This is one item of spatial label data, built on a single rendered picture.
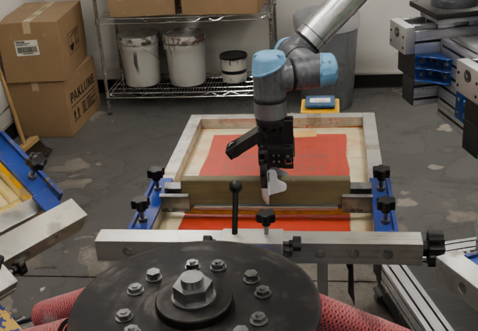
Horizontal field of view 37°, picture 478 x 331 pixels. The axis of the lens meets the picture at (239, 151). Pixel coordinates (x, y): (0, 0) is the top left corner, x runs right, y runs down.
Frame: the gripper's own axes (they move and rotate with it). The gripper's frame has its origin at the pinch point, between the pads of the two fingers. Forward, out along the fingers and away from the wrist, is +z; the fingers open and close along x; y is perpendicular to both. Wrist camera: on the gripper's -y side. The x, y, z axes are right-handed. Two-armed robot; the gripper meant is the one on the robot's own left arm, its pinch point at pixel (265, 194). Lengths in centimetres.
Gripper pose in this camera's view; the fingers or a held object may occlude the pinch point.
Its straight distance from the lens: 174.1
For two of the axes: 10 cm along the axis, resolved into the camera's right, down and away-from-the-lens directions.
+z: 0.6, 9.1, 4.1
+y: 9.9, -0.1, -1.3
